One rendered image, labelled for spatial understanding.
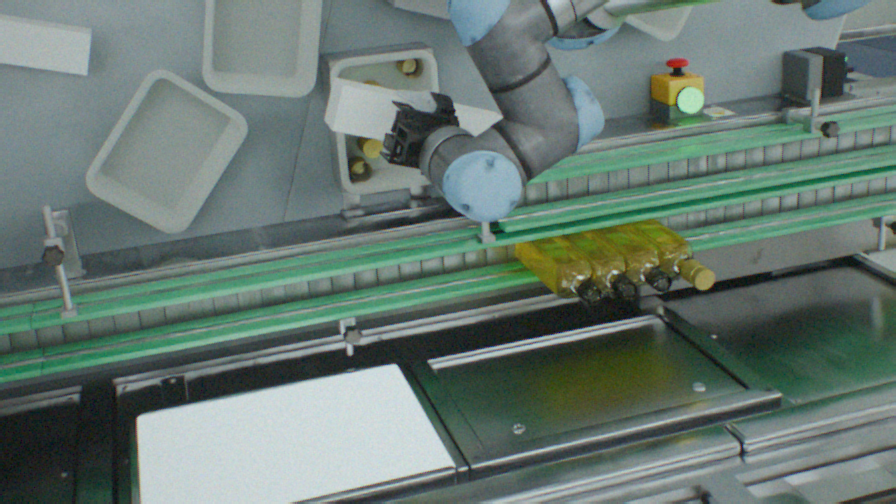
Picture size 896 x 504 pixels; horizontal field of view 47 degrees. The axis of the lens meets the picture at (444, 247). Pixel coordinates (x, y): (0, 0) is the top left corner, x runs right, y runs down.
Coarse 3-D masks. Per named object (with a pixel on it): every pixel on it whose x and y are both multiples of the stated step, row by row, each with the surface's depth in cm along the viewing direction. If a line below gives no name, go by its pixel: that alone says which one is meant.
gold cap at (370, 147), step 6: (360, 138) 172; (366, 138) 170; (372, 138) 169; (360, 144) 171; (366, 144) 169; (372, 144) 169; (378, 144) 170; (366, 150) 169; (372, 150) 170; (378, 150) 170; (372, 156) 170
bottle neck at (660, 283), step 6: (648, 264) 159; (642, 270) 159; (648, 270) 158; (654, 270) 157; (660, 270) 157; (642, 276) 159; (648, 276) 157; (654, 276) 156; (660, 276) 155; (666, 276) 155; (648, 282) 158; (654, 282) 156; (660, 282) 158; (666, 282) 157; (654, 288) 156; (660, 288) 156; (666, 288) 156
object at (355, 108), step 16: (336, 80) 138; (336, 96) 137; (352, 96) 135; (368, 96) 136; (384, 96) 137; (336, 112) 136; (352, 112) 136; (368, 112) 137; (384, 112) 137; (464, 112) 141; (480, 112) 144; (336, 128) 136; (352, 128) 137; (368, 128) 138; (384, 128) 138; (464, 128) 142; (480, 128) 142
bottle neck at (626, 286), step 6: (612, 276) 157; (618, 276) 156; (624, 276) 156; (612, 282) 156; (618, 282) 155; (624, 282) 154; (630, 282) 154; (612, 288) 157; (618, 288) 155; (624, 288) 157; (630, 288) 156; (636, 288) 154; (618, 294) 155; (624, 294) 155; (630, 294) 155
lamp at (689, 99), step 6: (684, 90) 181; (690, 90) 180; (696, 90) 180; (678, 96) 181; (684, 96) 180; (690, 96) 179; (696, 96) 180; (702, 96) 180; (678, 102) 181; (684, 102) 180; (690, 102) 180; (696, 102) 180; (702, 102) 181; (684, 108) 181; (690, 108) 180; (696, 108) 181
